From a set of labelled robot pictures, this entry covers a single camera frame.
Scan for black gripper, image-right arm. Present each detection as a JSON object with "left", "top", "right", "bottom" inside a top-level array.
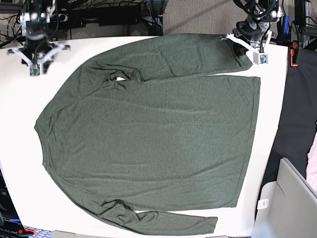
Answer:
[{"left": 234, "top": 21, "right": 270, "bottom": 56}]

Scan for black gripper, image-left arm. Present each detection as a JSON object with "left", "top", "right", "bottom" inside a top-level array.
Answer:
[{"left": 25, "top": 24, "right": 49, "bottom": 53}]

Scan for green long-sleeve T-shirt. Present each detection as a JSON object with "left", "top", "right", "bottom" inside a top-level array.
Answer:
[{"left": 35, "top": 34, "right": 261, "bottom": 236}]

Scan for black power strip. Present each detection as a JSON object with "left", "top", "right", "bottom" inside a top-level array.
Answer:
[{"left": 50, "top": 13, "right": 68, "bottom": 23}]

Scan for red clamp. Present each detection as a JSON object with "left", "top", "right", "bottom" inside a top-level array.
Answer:
[{"left": 290, "top": 40, "right": 299, "bottom": 67}]

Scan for pink cloth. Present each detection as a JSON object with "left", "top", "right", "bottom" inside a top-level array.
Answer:
[{"left": 306, "top": 134, "right": 317, "bottom": 192}]

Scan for white barcode label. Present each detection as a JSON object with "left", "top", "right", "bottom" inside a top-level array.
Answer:
[{"left": 257, "top": 198, "right": 269, "bottom": 210}]

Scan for grey plastic bin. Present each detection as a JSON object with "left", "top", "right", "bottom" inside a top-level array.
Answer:
[{"left": 251, "top": 158, "right": 317, "bottom": 238}]

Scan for black box with blue label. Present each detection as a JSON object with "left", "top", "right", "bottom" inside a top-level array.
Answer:
[{"left": 0, "top": 174, "right": 24, "bottom": 238}]

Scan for white camera mount, image-right gripper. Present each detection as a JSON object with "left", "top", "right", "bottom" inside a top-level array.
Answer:
[{"left": 221, "top": 30, "right": 272, "bottom": 65}]

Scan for tangled black cables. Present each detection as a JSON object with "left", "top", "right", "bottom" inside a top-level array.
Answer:
[{"left": 0, "top": 0, "right": 75, "bottom": 48}]

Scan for white camera mount, image-left gripper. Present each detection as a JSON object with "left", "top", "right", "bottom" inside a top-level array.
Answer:
[{"left": 7, "top": 43, "right": 70, "bottom": 76}]

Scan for blue-handled tool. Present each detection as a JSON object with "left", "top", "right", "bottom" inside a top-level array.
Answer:
[{"left": 282, "top": 15, "right": 289, "bottom": 42}]

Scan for black aluminium frame post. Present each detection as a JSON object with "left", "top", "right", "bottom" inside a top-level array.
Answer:
[{"left": 146, "top": 0, "right": 165, "bottom": 36}]

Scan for orange-handled tool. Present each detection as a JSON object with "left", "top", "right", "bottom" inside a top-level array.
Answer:
[{"left": 18, "top": 228, "right": 36, "bottom": 236}]

